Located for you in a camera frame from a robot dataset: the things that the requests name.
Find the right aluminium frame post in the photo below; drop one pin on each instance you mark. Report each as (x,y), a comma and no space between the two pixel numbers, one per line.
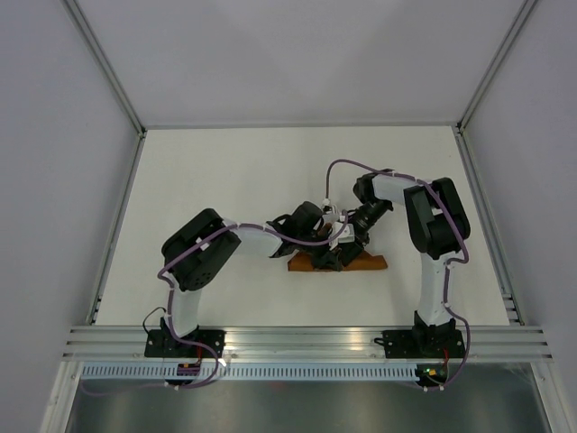
(506,46)

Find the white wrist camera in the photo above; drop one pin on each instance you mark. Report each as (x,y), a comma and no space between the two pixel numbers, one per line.
(341,233)
(330,210)

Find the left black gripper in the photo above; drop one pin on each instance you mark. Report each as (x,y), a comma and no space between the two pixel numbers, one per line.
(328,260)

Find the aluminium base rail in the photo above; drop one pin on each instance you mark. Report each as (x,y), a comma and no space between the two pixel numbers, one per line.
(489,344)

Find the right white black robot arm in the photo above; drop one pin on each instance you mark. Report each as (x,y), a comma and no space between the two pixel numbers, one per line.
(438,227)

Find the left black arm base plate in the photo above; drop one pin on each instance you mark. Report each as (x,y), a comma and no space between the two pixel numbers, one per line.
(206,343)

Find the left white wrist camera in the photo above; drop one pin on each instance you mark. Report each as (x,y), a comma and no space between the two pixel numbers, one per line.
(341,233)

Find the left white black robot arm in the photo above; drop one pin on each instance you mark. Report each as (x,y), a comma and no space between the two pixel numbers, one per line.
(201,248)

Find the left aluminium frame post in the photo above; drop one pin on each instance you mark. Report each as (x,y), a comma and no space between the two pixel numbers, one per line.
(88,36)

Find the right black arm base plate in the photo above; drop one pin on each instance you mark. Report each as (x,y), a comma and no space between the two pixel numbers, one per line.
(401,344)

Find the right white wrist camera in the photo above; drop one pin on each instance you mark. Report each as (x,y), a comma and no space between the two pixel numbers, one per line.
(330,210)

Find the orange-brown cloth napkin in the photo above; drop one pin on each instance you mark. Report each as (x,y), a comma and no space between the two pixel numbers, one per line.
(369,262)

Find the aluminium frame post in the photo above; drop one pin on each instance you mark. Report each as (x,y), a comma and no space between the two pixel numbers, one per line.
(88,36)
(506,46)

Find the white slotted cable duct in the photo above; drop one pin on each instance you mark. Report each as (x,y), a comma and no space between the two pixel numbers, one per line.
(255,371)

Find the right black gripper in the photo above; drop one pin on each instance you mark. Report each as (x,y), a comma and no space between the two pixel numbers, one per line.
(352,250)

